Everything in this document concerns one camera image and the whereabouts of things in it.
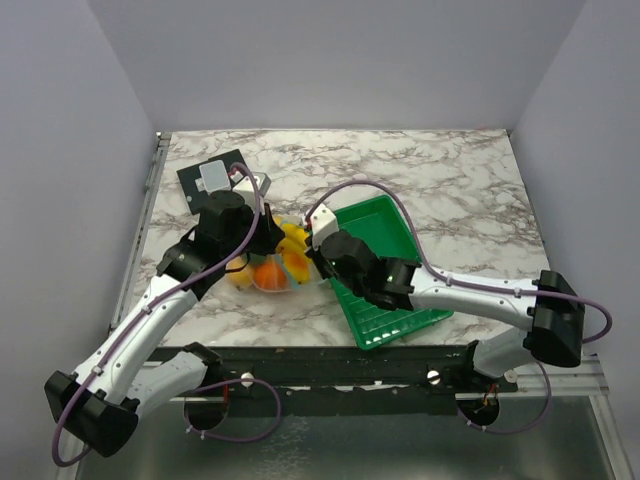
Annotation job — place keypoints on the orange fruit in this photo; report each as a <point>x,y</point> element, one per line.
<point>269,276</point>

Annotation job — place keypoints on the clear zip top bag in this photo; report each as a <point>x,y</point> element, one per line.
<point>255,260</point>

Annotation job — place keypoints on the white grey small router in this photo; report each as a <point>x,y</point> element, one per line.
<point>213,176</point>

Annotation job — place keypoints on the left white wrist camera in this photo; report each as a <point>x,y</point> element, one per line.
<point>245,188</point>

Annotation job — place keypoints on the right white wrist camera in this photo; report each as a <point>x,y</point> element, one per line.
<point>319,222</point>

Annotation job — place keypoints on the green plastic tray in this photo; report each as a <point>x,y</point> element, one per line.
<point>379,224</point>

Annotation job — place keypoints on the black network box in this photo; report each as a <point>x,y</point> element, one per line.
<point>188,176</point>

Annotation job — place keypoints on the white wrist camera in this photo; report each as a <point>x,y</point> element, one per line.
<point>319,222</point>
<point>245,188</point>

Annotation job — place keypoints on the orange peach with leaf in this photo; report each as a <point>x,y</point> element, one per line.
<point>240,277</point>

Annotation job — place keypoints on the yellow orange mango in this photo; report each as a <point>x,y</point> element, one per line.
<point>296,265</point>

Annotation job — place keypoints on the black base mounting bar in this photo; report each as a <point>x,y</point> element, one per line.
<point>348,381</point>

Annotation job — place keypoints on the yellow banana bunch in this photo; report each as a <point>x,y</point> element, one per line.
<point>294,240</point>

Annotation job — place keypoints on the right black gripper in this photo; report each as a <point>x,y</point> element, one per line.
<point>317,255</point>

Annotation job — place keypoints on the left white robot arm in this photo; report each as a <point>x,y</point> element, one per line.
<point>102,401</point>

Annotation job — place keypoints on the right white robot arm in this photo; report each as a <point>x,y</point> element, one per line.
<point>545,319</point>

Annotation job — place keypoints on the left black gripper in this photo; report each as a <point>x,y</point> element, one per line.
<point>271,234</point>

